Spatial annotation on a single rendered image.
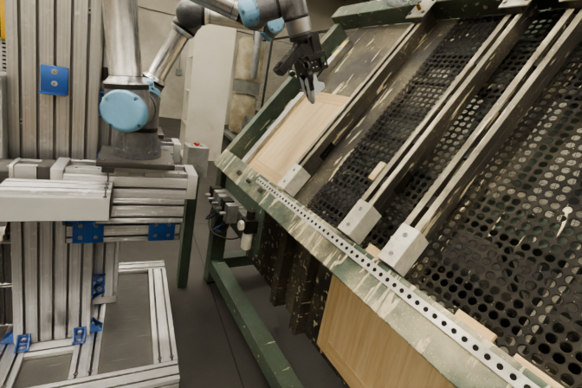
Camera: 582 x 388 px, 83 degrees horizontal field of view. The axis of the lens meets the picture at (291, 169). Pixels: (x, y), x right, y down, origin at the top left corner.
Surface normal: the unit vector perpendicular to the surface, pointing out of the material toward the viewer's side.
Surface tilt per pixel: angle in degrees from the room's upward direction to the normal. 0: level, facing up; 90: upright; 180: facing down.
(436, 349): 55
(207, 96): 90
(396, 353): 90
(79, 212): 90
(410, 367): 90
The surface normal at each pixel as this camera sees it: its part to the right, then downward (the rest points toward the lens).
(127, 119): 0.18, 0.39
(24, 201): 0.40, 0.29
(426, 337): -0.59, -0.58
